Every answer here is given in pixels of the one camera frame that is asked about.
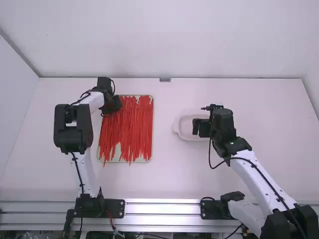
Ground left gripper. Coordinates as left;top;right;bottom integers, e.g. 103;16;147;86
100;95;123;117

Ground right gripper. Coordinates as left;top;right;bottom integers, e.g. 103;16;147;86
192;108;237;140

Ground white dish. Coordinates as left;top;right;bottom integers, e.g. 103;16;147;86
171;114;212;142

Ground pale tray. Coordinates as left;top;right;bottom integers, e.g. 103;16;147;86
96;94;155;164

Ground silver rails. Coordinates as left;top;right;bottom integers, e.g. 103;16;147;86
0;198;265;234

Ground row of orange cable ties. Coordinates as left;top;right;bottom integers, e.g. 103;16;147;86
98;95;154;167

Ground black cable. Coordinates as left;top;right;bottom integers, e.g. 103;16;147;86
208;138;231;170

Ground red wire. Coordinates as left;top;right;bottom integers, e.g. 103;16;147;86
106;210;118;234

